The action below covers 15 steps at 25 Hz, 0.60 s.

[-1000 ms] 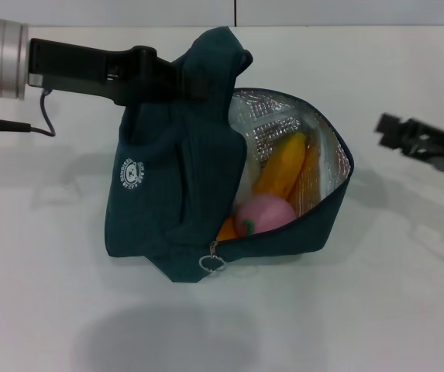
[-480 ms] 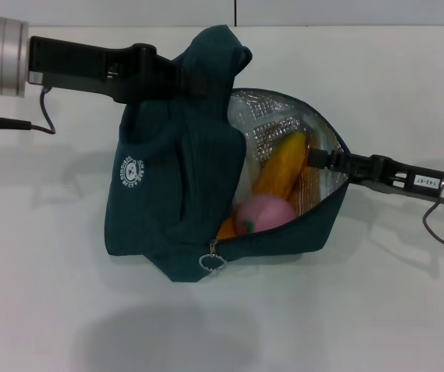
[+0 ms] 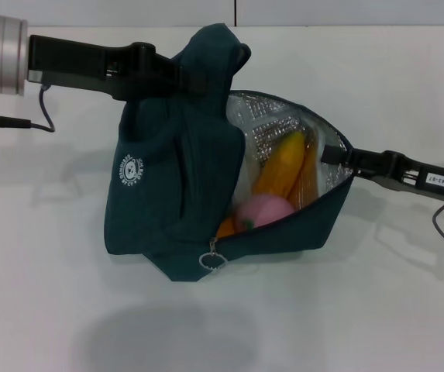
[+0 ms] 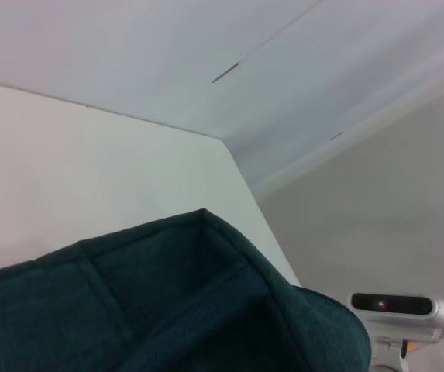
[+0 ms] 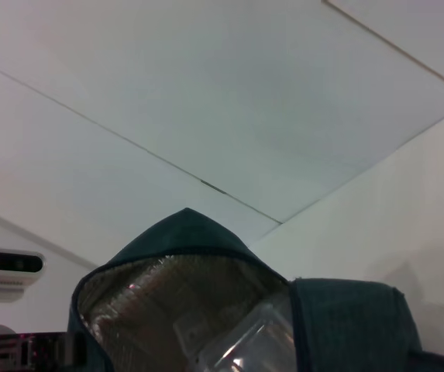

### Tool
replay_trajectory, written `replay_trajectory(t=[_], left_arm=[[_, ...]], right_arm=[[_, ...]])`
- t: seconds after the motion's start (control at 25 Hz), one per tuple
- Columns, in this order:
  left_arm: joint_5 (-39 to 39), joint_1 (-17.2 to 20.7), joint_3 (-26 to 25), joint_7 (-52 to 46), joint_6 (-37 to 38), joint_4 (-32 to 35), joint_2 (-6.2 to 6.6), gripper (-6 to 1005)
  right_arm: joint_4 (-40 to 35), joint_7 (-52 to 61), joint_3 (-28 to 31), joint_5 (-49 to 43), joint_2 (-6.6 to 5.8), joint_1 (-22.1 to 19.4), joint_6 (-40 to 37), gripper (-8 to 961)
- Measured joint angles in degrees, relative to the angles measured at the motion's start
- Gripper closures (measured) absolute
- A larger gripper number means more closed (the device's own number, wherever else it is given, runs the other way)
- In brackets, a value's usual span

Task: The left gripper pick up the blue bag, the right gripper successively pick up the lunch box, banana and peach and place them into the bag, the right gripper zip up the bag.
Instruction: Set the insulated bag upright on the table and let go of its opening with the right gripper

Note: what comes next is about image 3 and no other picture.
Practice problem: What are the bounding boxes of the clear container with blue rim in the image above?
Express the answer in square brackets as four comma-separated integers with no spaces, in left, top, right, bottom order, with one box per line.
[232,115,346,210]

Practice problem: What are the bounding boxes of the pink toy peach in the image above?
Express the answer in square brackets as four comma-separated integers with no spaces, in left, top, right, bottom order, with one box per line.
[235,195,296,233]

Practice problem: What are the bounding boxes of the dark teal insulated bag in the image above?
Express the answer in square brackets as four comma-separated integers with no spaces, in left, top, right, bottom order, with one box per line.
[103,22,356,284]

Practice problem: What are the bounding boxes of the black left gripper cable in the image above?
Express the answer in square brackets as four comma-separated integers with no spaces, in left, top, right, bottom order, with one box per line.
[0,83,57,133]

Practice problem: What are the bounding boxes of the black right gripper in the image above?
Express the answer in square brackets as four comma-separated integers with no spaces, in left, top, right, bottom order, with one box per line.
[321,143,444,205]

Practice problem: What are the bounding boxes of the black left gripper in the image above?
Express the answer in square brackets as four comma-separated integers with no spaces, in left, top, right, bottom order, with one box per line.
[26,33,212,104]

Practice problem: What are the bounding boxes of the yellow banana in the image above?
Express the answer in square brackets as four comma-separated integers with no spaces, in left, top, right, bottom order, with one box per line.
[215,130,308,238]

